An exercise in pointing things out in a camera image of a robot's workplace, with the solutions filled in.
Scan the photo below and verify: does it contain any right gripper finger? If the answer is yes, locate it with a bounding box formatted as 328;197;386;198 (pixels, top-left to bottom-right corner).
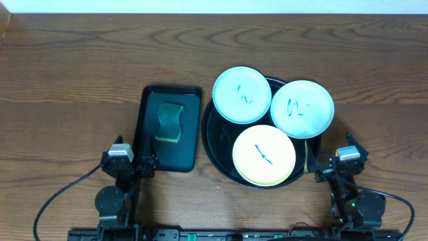
304;141;316;173
345;132;368;155

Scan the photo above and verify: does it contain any green yellow sponge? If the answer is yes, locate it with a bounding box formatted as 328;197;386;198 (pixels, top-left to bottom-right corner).
155;102;183;143

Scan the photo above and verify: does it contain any yellow plate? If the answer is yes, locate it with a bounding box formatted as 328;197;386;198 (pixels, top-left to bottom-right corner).
232;125;296;187

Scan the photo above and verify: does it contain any light green plate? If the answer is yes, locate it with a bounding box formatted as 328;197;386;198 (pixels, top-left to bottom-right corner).
213;66;272;125
270;80;334;139

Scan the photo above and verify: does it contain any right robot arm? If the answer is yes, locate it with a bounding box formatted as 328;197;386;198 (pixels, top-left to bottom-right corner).
304;132;386;230

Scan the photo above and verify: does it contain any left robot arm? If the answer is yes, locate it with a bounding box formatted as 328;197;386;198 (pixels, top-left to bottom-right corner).
95;135;158;241

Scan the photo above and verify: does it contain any black rectangular tray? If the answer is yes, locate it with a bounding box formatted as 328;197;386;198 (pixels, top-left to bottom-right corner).
132;85;202;173

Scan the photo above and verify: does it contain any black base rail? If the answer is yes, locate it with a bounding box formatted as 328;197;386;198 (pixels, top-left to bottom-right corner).
67;228;400;241

